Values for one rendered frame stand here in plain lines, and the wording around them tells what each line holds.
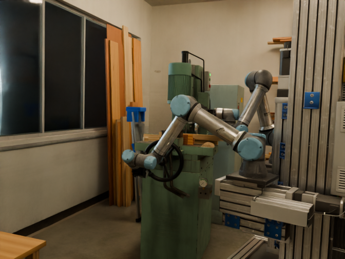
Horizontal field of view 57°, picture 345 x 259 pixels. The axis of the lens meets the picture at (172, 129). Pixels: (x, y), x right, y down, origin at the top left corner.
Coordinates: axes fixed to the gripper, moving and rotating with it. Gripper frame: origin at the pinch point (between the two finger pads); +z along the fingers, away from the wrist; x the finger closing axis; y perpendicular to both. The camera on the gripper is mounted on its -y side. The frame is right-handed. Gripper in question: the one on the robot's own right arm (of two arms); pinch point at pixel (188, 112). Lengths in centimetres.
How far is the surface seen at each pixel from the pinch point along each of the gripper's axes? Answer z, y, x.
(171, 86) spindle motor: 16.3, -4.4, -20.3
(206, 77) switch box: -3, -36, -37
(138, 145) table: 37.3, -5.0, 25.7
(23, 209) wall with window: 140, -16, 88
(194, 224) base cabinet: -9, -16, 78
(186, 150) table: 0.2, -5.2, 26.4
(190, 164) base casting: -3.3, -7.1, 36.0
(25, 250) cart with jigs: 43, 95, 82
